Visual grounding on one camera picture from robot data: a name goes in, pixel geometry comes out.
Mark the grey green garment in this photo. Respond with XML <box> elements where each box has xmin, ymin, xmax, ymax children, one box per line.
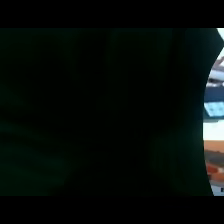
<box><xmin>0</xmin><ymin>27</ymin><xmax>224</xmax><ymax>197</ymax></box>

